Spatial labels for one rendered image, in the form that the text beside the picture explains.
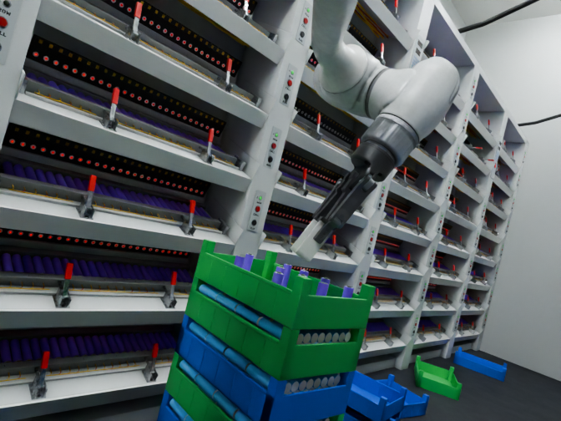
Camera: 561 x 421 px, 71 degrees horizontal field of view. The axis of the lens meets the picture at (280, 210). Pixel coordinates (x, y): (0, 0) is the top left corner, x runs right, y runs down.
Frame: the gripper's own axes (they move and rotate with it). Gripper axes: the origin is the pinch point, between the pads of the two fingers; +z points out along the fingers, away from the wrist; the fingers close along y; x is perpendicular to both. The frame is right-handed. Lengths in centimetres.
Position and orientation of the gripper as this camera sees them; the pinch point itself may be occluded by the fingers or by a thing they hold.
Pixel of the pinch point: (310, 240)
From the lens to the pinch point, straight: 70.2
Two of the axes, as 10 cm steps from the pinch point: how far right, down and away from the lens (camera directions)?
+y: -2.1, -0.3, 9.8
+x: -7.5, -6.3, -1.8
